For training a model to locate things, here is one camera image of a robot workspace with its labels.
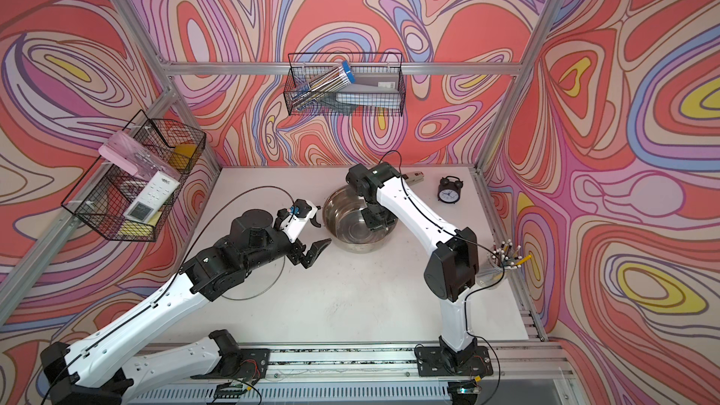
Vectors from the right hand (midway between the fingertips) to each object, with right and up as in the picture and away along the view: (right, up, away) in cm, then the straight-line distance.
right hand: (388, 230), depth 81 cm
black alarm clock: (+25, +12, +23) cm, 36 cm away
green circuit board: (-43, -40, -10) cm, 59 cm away
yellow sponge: (-59, +22, -3) cm, 63 cm away
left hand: (-18, +3, -13) cm, 23 cm away
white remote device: (-61, +10, -12) cm, 63 cm away
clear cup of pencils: (+31, -7, -6) cm, 32 cm away
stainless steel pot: (-14, 0, +20) cm, 24 cm away
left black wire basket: (-71, +10, -15) cm, 73 cm away
